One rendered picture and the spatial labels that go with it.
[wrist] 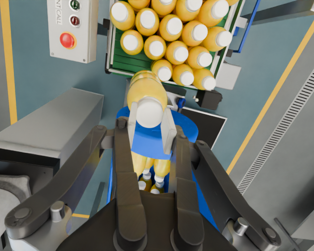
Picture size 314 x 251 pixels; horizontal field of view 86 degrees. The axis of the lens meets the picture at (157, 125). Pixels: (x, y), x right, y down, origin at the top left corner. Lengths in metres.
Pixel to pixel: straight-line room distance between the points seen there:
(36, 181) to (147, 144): 0.56
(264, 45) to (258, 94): 0.47
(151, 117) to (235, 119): 1.84
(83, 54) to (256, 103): 1.82
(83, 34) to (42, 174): 0.57
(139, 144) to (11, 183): 0.58
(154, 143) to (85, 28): 0.36
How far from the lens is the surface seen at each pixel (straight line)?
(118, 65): 0.73
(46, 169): 0.83
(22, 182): 0.89
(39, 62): 1.87
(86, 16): 0.55
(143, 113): 0.23
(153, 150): 0.47
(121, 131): 0.16
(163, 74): 0.52
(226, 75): 0.86
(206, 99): 0.69
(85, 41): 0.55
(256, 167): 2.58
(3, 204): 0.85
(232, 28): 0.72
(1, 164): 0.89
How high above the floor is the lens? 1.62
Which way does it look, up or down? 64 degrees down
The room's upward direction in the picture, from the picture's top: 171 degrees clockwise
